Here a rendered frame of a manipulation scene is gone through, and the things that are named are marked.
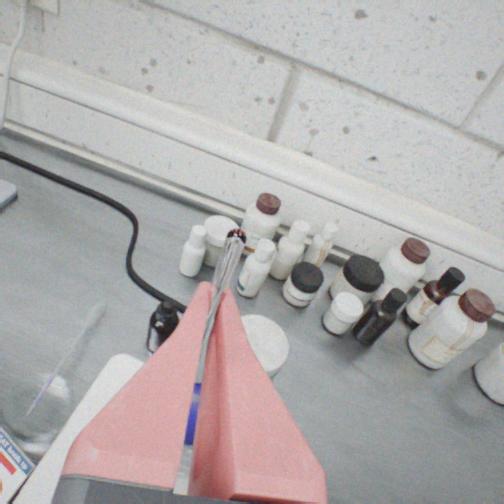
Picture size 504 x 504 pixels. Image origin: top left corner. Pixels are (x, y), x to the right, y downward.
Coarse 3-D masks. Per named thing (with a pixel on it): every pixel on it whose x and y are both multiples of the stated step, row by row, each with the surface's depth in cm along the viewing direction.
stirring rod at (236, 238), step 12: (228, 240) 11; (240, 240) 11; (228, 252) 11; (240, 252) 11; (228, 264) 11; (216, 276) 12; (228, 276) 12; (216, 288) 12; (228, 288) 12; (216, 300) 12; (216, 312) 13; (204, 336) 14; (204, 348) 15
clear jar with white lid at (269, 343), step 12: (252, 324) 35; (264, 324) 36; (276, 324) 36; (252, 336) 34; (264, 336) 35; (276, 336) 35; (252, 348) 33; (264, 348) 34; (276, 348) 34; (288, 348) 35; (264, 360) 33; (276, 360) 33; (276, 372) 34
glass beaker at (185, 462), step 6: (204, 360) 23; (198, 372) 23; (198, 378) 24; (186, 438) 19; (186, 444) 19; (192, 444) 19; (186, 450) 20; (192, 450) 20; (186, 456) 20; (180, 462) 21; (186, 462) 21; (180, 468) 22; (186, 468) 22; (180, 474) 23; (186, 474) 23; (180, 480) 24; (186, 480) 24
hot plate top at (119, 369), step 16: (112, 368) 28; (128, 368) 28; (96, 384) 27; (112, 384) 27; (96, 400) 26; (80, 416) 25; (64, 432) 24; (64, 448) 23; (48, 464) 22; (32, 480) 22; (48, 480) 22; (176, 480) 24; (32, 496) 21; (48, 496) 21
